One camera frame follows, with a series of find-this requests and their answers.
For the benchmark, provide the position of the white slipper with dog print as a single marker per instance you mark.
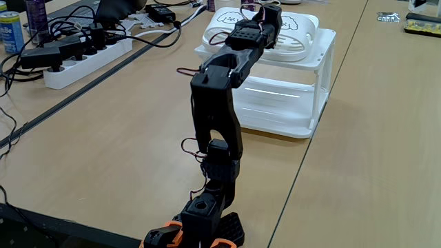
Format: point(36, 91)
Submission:
point(296, 38)
point(220, 34)

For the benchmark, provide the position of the white plastic shoe rack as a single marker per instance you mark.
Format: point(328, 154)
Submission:
point(275, 100)

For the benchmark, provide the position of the white paper cup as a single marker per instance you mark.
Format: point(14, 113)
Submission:
point(225, 3)

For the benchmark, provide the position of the black power brick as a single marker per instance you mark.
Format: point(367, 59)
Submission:
point(160, 13)

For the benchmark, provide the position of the white printed plastic parts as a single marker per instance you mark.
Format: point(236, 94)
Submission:
point(141, 21)

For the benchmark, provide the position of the yellow and black box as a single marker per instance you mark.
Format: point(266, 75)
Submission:
point(422, 27)

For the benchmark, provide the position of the clear plastic box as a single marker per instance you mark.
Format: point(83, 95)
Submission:
point(425, 6)

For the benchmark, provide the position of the white power strip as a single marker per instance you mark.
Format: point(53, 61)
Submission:
point(86, 65)

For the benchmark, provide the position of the black plug adapter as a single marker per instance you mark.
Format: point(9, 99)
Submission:
point(41, 56)
point(67, 44)

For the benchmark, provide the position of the tall purple drink can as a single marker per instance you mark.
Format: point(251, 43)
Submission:
point(37, 17)

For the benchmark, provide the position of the blue drink can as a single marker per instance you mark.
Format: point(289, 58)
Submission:
point(12, 32)

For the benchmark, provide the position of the black board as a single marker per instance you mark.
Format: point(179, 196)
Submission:
point(41, 230)

